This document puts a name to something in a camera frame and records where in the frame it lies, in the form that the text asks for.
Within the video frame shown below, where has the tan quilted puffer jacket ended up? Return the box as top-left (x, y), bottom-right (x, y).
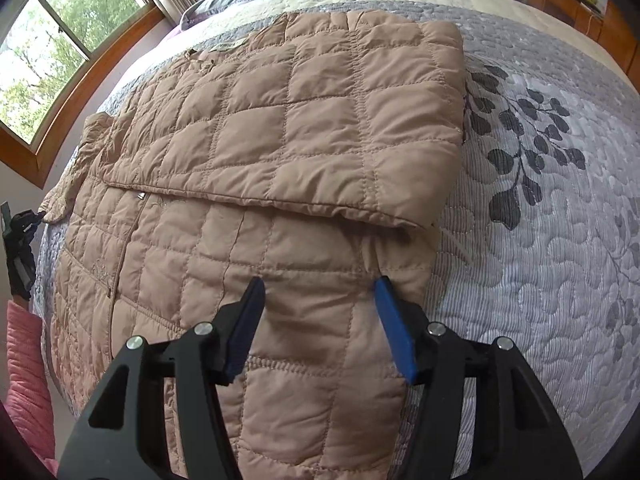
top-left (39, 10), bottom-right (469, 480)

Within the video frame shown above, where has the wooden-framed window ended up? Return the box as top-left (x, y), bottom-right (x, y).
top-left (0, 0), bottom-right (178, 176)

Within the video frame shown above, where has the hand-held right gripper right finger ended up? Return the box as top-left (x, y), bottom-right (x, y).
top-left (375, 276), bottom-right (584, 480)

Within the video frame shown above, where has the wooden dresser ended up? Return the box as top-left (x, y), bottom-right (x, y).
top-left (527, 0), bottom-right (640, 78)

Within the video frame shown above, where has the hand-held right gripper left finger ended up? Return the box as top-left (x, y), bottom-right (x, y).
top-left (57, 277), bottom-right (266, 480)

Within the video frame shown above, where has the grey leaf-print quilted bedspread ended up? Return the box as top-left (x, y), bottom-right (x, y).
top-left (35, 0), bottom-right (640, 480)

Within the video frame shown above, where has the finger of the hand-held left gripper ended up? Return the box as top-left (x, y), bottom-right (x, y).
top-left (10, 209), bottom-right (47, 242)

